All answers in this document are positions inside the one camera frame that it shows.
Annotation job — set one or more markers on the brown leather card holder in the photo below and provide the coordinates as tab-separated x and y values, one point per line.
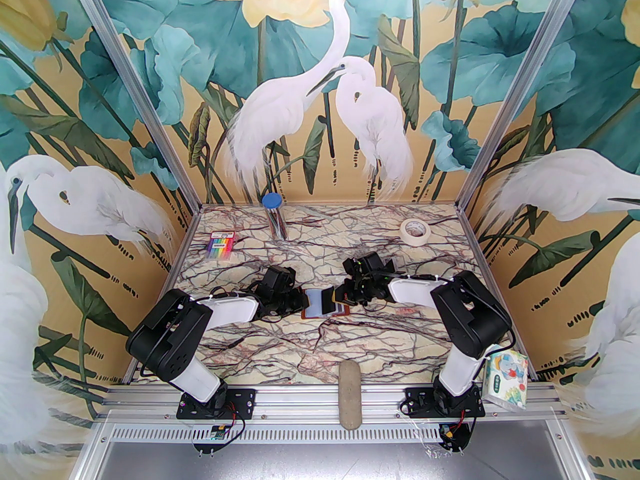
315	305

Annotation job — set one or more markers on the dark credit card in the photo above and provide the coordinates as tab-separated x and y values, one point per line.
330	298

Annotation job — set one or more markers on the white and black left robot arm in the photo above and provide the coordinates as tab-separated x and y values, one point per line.
235	310

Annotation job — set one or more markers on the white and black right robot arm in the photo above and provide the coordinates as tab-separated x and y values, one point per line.
410	290

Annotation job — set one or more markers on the beige masking tape roll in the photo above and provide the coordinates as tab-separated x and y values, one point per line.
422	235

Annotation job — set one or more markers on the pack of coloured markers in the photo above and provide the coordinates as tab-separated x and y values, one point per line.
220	245

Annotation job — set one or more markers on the beige oblong pad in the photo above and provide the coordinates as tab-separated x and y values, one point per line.
350	393

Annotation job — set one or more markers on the clear jar with blue lid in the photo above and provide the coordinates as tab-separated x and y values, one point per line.
272	202

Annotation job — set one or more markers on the small green circuit board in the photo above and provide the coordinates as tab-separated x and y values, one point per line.
217	433

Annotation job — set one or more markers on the slotted metal panel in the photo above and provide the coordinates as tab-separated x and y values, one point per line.
325	463

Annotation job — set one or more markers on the printed tissue pack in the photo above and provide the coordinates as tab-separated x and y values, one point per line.
505	383

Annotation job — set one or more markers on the small board with yellow connector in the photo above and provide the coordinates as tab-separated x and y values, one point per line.
450	435

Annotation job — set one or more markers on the aluminium front rail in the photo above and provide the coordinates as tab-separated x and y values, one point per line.
300	398

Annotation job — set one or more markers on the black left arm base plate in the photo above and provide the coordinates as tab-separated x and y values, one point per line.
245	400

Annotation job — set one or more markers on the aluminium table side rail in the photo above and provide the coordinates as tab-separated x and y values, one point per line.
471	233
174	263

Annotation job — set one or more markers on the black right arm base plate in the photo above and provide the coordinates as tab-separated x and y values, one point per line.
417	400

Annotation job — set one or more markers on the aluminium frame post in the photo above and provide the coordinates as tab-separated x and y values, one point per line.
515	88
139	88

